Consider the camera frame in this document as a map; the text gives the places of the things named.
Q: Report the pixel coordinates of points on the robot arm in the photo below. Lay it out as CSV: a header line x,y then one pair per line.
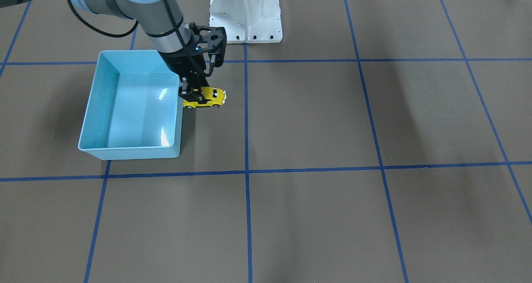
x,y
162,20

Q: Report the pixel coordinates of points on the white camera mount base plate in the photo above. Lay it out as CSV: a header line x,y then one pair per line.
x,y
247,21

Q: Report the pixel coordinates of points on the brown paper table mat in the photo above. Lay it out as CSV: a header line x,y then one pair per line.
x,y
382,141

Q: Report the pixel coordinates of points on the light blue plastic bin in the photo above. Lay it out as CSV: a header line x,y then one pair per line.
x,y
133,110

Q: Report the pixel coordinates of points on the yellow beetle toy car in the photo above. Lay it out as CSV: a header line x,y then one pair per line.
x,y
214,97

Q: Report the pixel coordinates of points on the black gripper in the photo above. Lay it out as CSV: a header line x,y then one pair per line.
x,y
178,64

